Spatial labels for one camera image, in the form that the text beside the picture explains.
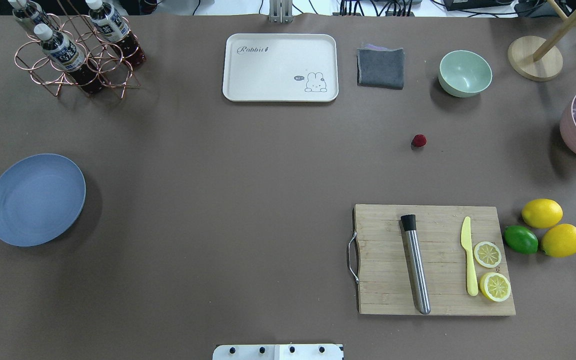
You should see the yellow plastic knife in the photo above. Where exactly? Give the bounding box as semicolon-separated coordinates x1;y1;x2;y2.
460;216;479;297

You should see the front tea bottle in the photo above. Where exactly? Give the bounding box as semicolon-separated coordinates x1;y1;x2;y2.
34;23;105;94

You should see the lemon half slice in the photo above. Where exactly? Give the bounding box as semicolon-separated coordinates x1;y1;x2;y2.
473;241;502;269
478;272;512;302

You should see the green lime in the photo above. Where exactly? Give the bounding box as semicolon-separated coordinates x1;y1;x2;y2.
503;225;539;255

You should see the back left tea bottle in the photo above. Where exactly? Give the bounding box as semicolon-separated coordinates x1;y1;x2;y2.
7;0;57;37

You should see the wooden cup tree stand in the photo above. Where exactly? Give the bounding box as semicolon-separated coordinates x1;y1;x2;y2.
507;9;576;82

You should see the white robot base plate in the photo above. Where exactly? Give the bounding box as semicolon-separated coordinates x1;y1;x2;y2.
212;343;345;360

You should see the upper lemon half slice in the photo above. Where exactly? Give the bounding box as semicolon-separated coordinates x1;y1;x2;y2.
473;241;502;269

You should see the lower lemon half slice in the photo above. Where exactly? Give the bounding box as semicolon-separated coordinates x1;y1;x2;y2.
478;272;512;302

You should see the tea bottle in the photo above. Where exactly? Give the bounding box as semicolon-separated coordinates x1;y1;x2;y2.
34;23;105;94
7;0;57;37
86;0;146;68

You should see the back right tea bottle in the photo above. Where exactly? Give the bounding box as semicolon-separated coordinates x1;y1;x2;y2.
86;0;146;68

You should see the wooden cutting board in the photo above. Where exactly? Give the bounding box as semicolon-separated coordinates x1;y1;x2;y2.
353;203;515;316

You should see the upper yellow lemon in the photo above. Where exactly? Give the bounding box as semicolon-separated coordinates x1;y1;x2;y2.
521;198;563;229

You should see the steel muddler black tip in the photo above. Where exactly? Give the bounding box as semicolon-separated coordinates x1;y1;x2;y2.
400;214;431;315

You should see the yellow lemon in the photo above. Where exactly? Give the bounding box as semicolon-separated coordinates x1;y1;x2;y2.
541;223;576;258
521;198;563;229

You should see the lower yellow lemon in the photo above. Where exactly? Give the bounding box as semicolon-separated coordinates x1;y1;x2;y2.
541;223;576;258

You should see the copper wire bottle rack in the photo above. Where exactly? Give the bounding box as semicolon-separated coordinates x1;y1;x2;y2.
10;0;147;98

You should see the cream rabbit tray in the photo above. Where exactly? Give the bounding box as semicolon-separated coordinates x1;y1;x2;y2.
222;33;339;102

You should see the mint green bowl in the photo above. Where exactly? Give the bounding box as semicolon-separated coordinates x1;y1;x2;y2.
438;50;493;98

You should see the grey folded cloth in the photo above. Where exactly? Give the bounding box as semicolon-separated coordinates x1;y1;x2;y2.
356;44;405;90

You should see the red strawberry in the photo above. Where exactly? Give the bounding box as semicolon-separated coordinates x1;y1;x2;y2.
411;134;428;148

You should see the blue round plate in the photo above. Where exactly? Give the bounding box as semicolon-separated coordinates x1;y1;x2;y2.
0;153;87;248

